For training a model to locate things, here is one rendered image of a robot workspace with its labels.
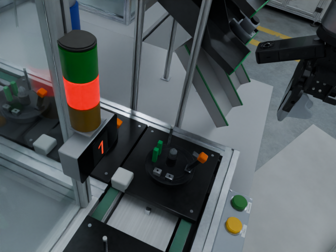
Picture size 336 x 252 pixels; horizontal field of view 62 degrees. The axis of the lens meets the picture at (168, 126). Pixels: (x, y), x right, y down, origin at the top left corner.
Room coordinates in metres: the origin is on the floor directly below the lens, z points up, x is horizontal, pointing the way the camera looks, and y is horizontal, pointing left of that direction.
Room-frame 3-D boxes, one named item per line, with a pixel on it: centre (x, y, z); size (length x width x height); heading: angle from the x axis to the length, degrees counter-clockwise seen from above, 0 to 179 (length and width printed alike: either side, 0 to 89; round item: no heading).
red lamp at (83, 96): (0.32, 0.14, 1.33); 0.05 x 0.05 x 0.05
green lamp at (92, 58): (0.32, 0.14, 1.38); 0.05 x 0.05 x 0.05
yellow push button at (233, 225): (0.34, -0.21, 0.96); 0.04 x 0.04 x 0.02
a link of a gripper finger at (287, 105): (0.45, -0.23, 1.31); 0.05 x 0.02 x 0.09; 166
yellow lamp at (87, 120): (0.32, 0.14, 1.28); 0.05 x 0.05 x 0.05
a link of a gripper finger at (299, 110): (0.45, -0.25, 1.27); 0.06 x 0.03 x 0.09; 76
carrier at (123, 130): (0.53, 0.21, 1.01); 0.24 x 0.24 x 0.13; 76
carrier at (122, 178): (0.47, -0.03, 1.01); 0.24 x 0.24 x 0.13; 76
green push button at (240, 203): (0.41, -0.23, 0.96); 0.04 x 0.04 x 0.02
